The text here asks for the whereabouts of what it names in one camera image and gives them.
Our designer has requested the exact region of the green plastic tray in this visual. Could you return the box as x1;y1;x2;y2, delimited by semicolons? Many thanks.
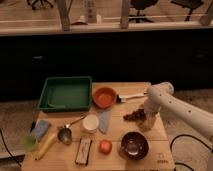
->
38;76;92;113

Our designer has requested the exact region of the black chair right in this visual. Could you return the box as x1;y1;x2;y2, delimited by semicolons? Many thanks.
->
171;0;204;21

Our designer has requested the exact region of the dark grape bunch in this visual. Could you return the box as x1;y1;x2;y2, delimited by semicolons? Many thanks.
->
123;109;146;121

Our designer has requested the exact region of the black cable right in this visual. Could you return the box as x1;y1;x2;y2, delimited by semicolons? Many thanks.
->
169;133;213;171

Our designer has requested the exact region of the yellow banana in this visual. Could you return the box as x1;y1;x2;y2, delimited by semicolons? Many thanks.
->
35;134;56;160

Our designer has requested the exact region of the office chair base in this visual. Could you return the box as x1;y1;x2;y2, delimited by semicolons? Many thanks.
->
26;0;54;10

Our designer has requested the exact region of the green plastic cup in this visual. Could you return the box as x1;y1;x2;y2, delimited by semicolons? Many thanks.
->
21;135;38;151

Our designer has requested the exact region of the dark purple bowl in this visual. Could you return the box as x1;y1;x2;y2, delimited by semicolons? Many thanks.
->
119;131;149;160

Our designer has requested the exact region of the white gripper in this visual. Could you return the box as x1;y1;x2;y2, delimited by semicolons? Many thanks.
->
138;99;160;131

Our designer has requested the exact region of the metal spoon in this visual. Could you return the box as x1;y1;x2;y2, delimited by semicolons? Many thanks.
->
57;117;84;145

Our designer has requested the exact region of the white paper cup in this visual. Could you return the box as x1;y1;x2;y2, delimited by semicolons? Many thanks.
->
82;115;99;133

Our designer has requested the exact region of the orange fruit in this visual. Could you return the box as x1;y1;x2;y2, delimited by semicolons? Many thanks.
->
99;140;112;154

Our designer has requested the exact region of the black cable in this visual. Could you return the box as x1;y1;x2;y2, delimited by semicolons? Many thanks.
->
0;127;23;168
169;133;213;171

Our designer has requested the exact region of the black office chair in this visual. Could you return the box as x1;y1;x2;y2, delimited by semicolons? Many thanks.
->
129;0;158;23

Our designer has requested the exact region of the black cable left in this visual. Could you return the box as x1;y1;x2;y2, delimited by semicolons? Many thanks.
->
0;127;23;168

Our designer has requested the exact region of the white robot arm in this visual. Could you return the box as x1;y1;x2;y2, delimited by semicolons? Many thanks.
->
143;82;213;142

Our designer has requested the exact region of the black white brush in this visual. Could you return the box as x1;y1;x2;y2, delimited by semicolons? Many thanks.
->
116;93;147;103

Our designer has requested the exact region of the orange bowl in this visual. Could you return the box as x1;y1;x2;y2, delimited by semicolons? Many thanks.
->
92;87;117;109

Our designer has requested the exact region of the black rectangular block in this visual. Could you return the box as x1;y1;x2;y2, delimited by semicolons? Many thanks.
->
75;138;92;165

